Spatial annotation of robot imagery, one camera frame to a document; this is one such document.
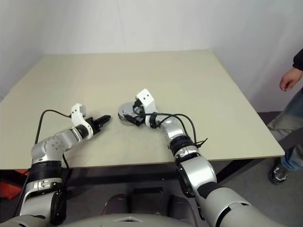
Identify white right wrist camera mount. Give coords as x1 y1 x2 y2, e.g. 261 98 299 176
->
135 88 156 130

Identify black cable tie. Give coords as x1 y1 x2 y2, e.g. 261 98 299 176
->
193 138 208 150

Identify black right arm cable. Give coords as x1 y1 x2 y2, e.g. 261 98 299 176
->
132 104 198 147

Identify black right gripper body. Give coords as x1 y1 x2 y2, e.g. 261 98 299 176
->
132 106 145 126

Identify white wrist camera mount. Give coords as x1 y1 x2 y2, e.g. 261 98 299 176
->
70 103 95 139
135 88 156 130

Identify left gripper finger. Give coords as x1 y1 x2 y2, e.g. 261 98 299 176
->
96 115 111 125
97 118 111 131

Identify bystander blue jeans legs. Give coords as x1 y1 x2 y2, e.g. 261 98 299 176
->
267 87 303 171

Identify dark rounded shape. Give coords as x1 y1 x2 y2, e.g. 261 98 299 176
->
102 193 130 215
167 194 197 216

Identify bystander bare hand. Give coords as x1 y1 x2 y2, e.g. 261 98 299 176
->
279 68 303 92

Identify grey robot torso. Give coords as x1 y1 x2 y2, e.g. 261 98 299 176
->
0 209 214 227

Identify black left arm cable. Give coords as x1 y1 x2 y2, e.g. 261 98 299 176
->
14 109 73 216

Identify black table frame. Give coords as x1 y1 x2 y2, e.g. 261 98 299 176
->
0 158 285 197

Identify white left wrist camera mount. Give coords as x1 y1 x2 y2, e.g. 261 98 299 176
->
70 103 95 139

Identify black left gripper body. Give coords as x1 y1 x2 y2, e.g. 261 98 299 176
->
85 117 101 137

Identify grey bystander sneaker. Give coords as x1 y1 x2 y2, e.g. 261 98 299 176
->
268 164 291 186

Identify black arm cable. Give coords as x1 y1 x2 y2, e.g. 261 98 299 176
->
132 104 198 147
14 109 73 216

